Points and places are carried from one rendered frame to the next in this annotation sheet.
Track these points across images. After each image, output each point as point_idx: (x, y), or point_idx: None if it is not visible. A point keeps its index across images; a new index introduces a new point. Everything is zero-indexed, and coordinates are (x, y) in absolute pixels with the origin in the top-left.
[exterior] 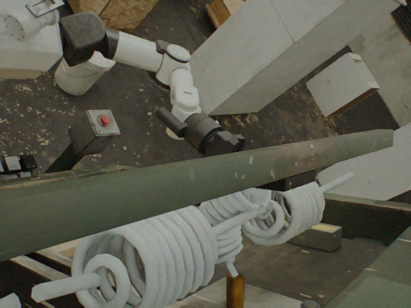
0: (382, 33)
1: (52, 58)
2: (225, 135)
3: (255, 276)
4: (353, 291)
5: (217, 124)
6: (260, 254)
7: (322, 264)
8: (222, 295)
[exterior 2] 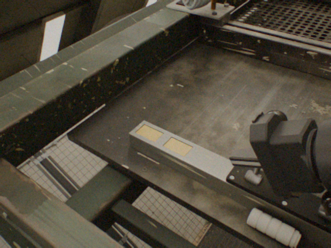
0: None
1: None
2: (292, 123)
3: (209, 99)
4: (174, 19)
5: (327, 124)
6: (207, 127)
7: (160, 114)
8: (217, 11)
